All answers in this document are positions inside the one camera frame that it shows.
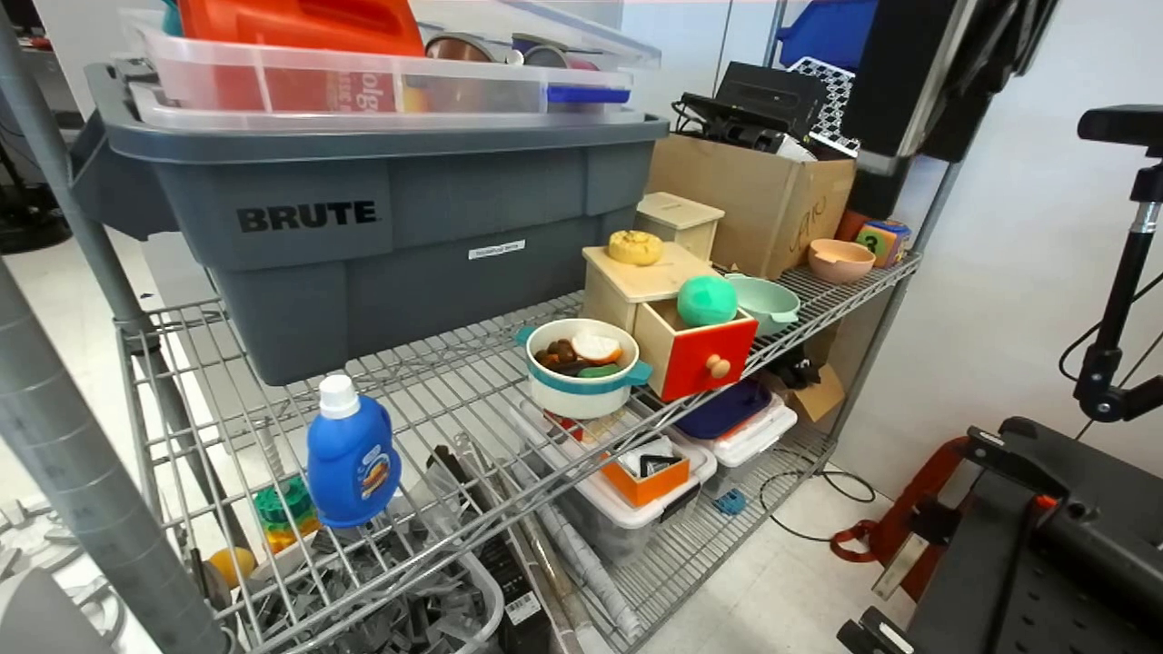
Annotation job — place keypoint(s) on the brown cardboard box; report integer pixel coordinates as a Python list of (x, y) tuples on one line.
[(764, 201)]

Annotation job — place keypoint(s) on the white perforated panel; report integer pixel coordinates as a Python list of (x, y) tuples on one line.
[(838, 110)]

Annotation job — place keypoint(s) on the toy apple slice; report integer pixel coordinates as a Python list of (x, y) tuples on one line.
[(598, 347)]

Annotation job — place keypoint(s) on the orange plastic container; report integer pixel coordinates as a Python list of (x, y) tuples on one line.
[(302, 24)]

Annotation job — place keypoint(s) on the small open cardboard box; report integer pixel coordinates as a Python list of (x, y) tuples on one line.
[(818, 394)]

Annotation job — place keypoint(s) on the clear plastic lidded bin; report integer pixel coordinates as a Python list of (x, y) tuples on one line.
[(340, 88)]

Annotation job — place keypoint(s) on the mint green bowl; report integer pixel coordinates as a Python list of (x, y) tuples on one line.
[(764, 301)]

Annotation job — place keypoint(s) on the terracotta flower pot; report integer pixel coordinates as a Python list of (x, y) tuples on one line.
[(853, 223)]

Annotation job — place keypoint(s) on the blue detergent bottle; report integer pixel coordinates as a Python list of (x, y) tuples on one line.
[(351, 467)]

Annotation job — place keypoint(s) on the green and yellow toy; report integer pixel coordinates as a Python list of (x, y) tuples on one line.
[(284, 509)]

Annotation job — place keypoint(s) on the black electronic device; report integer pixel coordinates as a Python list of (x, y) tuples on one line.
[(769, 94)]

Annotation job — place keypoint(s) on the grey paper rolls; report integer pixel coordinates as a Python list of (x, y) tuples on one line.
[(588, 567)]

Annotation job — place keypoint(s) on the wooden box with red drawer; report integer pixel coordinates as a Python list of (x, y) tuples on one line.
[(629, 297)]

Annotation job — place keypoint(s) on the white pot with teal band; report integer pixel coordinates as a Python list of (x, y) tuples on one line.
[(585, 396)]

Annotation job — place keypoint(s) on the colourful toy cube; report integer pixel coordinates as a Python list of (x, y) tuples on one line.
[(880, 241)]

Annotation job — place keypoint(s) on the clear bin with blue contents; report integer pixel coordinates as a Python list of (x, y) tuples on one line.
[(750, 438)]

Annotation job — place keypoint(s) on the small blue plastic part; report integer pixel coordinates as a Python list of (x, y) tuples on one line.
[(727, 504)]

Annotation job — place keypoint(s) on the blue plastic bin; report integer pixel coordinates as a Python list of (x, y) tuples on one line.
[(822, 31)]

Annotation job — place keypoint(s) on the green plush ball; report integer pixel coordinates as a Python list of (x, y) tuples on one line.
[(708, 298)]

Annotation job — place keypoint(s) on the yellow toy donut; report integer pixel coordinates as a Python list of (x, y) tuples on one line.
[(633, 248)]

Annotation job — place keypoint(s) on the brown toy food pieces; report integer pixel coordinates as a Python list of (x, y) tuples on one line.
[(557, 358)]

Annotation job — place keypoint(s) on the small wooden slot box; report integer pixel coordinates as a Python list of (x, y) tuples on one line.
[(677, 217)]

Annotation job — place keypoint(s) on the black camera stand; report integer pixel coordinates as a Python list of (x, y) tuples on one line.
[(1120, 293)]

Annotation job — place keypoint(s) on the grey BRUTE storage tote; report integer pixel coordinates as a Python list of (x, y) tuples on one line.
[(364, 265)]

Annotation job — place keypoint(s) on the yellow toy ball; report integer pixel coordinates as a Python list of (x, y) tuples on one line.
[(232, 563)]

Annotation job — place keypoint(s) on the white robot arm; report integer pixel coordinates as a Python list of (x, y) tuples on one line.
[(920, 86)]

